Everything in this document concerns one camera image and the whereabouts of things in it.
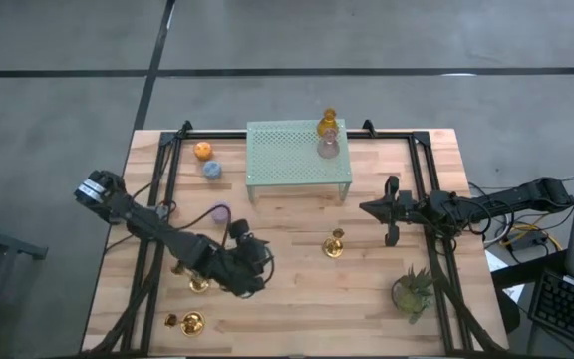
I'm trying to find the amber glass candle holder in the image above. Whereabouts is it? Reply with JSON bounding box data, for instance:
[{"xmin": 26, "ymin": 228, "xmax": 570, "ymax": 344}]
[{"xmin": 316, "ymin": 107, "xmax": 341, "ymax": 137}]

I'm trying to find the pink glass candle holder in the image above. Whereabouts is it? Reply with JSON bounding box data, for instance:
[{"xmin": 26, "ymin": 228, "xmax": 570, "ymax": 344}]
[{"xmin": 316, "ymin": 128, "xmax": 341, "ymax": 160}]

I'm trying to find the black keyboard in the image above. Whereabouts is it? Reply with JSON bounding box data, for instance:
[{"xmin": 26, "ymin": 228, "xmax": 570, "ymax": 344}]
[{"xmin": 528, "ymin": 268, "xmax": 574, "ymax": 355}]

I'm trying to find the white paper sheet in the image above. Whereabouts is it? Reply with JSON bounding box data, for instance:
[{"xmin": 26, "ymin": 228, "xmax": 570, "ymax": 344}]
[{"xmin": 485, "ymin": 248, "xmax": 525, "ymax": 303}]

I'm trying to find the green perforated metal shelf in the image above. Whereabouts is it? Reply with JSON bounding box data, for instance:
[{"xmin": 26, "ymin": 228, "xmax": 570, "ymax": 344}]
[{"xmin": 244, "ymin": 118, "xmax": 354, "ymax": 204}]

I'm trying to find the black aluminium table frame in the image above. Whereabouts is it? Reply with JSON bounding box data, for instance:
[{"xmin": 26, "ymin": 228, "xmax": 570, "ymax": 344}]
[{"xmin": 100, "ymin": 119, "xmax": 505, "ymax": 358}]

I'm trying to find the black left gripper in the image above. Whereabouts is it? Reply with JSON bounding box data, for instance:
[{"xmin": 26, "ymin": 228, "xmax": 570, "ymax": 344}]
[{"xmin": 206, "ymin": 219, "xmax": 274, "ymax": 299}]

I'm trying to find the brass candlestick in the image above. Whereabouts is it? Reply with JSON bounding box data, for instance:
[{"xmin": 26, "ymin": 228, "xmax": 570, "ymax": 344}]
[
  {"xmin": 322, "ymin": 227, "xmax": 346, "ymax": 259},
  {"xmin": 163, "ymin": 310, "xmax": 207, "ymax": 338},
  {"xmin": 170, "ymin": 261, "xmax": 211, "ymax": 294}
]

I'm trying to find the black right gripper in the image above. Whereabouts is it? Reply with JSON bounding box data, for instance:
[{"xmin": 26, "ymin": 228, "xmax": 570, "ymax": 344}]
[{"xmin": 359, "ymin": 175, "xmax": 433, "ymax": 248}]

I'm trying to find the potted succulent plant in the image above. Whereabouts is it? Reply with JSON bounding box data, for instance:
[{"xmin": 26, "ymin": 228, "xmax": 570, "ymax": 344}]
[{"xmin": 390, "ymin": 265, "xmax": 437, "ymax": 326}]

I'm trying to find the black power adapter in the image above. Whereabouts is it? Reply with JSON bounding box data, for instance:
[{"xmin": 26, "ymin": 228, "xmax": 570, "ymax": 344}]
[{"xmin": 508, "ymin": 233, "xmax": 550, "ymax": 250}]

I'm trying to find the purple small cup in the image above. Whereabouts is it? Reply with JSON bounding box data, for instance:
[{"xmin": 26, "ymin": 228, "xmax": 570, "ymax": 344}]
[{"xmin": 210, "ymin": 201, "xmax": 232, "ymax": 224}]

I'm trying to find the yellow cable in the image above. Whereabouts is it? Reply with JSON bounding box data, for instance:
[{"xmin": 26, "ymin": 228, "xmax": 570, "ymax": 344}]
[{"xmin": 499, "ymin": 222, "xmax": 565, "ymax": 253}]

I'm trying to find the blue ball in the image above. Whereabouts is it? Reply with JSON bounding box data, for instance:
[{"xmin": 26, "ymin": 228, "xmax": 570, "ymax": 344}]
[{"xmin": 201, "ymin": 160, "xmax": 223, "ymax": 180}]

